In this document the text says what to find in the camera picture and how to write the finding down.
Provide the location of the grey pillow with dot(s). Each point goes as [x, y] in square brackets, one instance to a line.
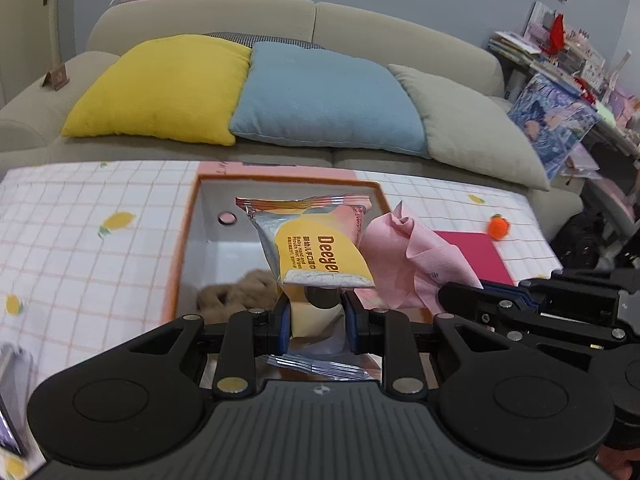
[475, 130]

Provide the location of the wet wipes packet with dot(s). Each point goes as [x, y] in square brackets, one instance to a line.
[320, 255]

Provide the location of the orange crochet toy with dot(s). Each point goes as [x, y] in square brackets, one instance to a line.
[499, 227]

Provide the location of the checked lemon print tablecloth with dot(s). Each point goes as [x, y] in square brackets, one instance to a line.
[75, 240]

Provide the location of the red lidded plastic box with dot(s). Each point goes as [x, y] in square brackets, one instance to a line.
[475, 255]

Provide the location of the grey houndstooth cushion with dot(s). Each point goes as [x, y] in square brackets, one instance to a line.
[270, 38]

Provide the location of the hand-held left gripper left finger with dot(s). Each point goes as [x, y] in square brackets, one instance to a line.
[285, 325]

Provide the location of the brown plush toy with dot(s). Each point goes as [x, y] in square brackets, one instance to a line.
[235, 292]

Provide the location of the red hanging ornament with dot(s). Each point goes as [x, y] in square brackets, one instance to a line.
[556, 35]

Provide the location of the cluttered desk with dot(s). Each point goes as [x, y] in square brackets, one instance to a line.
[620, 135]

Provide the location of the small wooden sign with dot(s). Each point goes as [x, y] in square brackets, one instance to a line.
[56, 77]

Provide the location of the white phone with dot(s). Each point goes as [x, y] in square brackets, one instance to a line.
[10, 410]

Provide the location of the pink cloth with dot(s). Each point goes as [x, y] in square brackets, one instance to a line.
[410, 260]

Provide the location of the black backpack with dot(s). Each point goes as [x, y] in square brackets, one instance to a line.
[575, 245]

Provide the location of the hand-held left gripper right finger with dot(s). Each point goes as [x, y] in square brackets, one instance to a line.
[350, 325]

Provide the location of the cream door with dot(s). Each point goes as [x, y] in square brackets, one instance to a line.
[20, 35]

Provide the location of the white cardboard box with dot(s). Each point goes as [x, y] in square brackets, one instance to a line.
[212, 225]

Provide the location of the beige sofa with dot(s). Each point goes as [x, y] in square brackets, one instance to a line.
[200, 17]

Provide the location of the yellow pillow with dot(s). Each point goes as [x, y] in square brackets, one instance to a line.
[160, 90]

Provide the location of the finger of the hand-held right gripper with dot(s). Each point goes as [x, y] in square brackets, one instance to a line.
[550, 330]
[460, 297]

